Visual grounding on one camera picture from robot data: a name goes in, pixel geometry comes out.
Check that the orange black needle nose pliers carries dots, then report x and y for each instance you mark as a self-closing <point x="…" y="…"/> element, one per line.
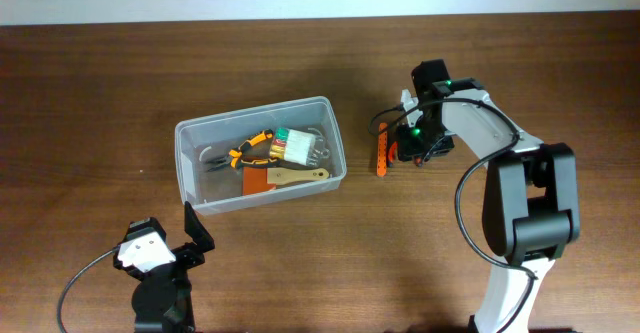
<point x="238" y="157"/>

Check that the orange scraper wooden handle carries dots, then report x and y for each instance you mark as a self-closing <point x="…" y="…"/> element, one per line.
<point x="259" y="180"/>

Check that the red handled cutting pliers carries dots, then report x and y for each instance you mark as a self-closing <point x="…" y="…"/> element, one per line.
<point x="405" y="151"/>

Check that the orange perforated strip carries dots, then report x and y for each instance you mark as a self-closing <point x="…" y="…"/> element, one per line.
<point x="382" y="144"/>

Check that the clear plastic container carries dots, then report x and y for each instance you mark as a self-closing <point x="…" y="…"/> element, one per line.
<point x="201" y="139"/>

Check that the clear screwdriver bit case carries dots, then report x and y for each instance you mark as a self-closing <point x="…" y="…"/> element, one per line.
<point x="307" y="148"/>

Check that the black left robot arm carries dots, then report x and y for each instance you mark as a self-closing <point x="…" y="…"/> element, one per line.
<point x="162" y="300"/>

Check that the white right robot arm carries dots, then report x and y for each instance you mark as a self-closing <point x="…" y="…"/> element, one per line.
<point x="530" y="207"/>

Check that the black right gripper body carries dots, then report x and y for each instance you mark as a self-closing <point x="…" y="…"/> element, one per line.
<point x="424" y="139"/>

